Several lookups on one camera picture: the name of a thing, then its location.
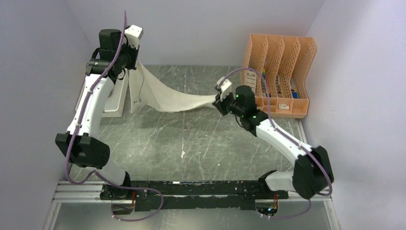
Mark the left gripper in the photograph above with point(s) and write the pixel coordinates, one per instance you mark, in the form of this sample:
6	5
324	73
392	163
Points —
131	65

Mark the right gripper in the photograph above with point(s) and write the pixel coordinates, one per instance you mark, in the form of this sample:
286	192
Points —
219	104

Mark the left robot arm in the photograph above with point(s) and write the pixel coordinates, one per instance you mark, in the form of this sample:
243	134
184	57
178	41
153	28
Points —
116	54

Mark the cream white towel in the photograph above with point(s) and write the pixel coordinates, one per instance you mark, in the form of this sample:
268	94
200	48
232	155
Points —
146	89

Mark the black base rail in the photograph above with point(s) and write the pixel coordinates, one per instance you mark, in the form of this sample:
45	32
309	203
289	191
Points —
150	195

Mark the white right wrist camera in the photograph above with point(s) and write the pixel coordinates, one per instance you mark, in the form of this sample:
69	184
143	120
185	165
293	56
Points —
224	87

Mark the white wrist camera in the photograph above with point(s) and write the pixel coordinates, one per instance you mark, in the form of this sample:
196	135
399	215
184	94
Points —
134	34
224	87

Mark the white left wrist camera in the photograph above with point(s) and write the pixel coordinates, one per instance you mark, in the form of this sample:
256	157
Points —
134	34

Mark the white plastic basket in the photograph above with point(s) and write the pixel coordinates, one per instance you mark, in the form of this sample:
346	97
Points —
115	102

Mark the orange file organizer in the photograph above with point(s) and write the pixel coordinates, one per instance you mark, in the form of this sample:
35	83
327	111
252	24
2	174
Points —
284	62

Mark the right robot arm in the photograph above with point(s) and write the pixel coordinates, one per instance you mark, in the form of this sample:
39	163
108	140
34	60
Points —
312	171

